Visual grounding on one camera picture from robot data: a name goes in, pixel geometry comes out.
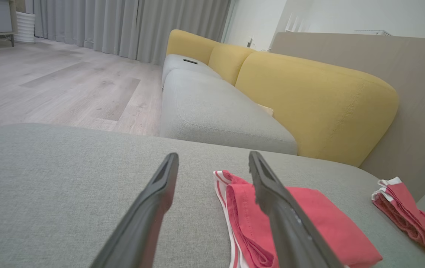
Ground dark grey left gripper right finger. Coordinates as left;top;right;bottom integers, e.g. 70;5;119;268
248;150;348;268

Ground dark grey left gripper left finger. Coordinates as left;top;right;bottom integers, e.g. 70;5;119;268
89;152;180;268

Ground red jersey with white sleeves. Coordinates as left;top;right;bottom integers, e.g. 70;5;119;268
213;170;383;268

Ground red shorts with white stripe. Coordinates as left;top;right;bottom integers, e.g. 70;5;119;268
371;177;425;260

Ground grey sofa seat cushion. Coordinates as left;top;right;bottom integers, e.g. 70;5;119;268
160;68;298;156
161;54;222;89

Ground beige panel behind sofa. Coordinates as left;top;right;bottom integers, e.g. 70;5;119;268
270;32;425;201

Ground small yellow sofa back cushion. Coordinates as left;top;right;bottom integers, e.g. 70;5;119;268
208;44;257;86

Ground grey pleated curtain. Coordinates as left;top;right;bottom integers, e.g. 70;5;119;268
25;0;232;66

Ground white ribbed cylinder appliance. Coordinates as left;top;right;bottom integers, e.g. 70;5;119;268
15;11;36;44

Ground white slatted wall vent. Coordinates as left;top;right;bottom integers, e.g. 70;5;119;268
285;14;311;33

